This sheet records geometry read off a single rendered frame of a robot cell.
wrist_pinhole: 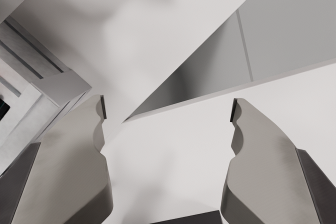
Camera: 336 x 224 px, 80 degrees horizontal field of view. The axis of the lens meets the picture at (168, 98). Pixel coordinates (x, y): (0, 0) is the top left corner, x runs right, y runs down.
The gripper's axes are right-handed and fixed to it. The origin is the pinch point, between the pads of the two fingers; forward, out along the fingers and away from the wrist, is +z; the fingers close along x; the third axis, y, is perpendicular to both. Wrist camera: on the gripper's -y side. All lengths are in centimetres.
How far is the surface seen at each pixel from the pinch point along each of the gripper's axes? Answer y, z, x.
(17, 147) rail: 14.2, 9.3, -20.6
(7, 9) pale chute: -3.5, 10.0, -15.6
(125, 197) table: 33.0, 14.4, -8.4
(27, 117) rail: 10.2, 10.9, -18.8
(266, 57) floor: 31, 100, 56
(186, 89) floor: 52, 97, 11
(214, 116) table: 14.4, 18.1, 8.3
